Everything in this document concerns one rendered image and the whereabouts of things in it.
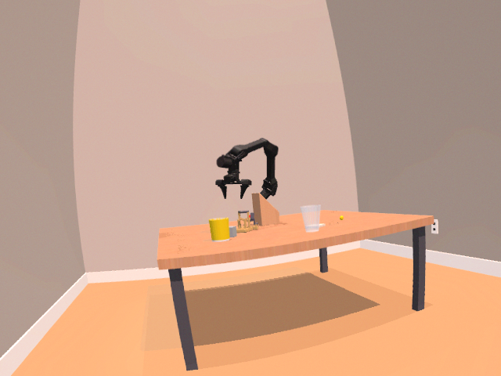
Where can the clear plastic cup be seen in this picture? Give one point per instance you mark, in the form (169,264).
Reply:
(311,215)

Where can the yellow mug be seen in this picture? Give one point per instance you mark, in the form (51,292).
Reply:
(219,229)

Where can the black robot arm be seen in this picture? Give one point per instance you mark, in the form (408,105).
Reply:
(241,151)

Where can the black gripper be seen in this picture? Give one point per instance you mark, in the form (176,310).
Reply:
(245,183)

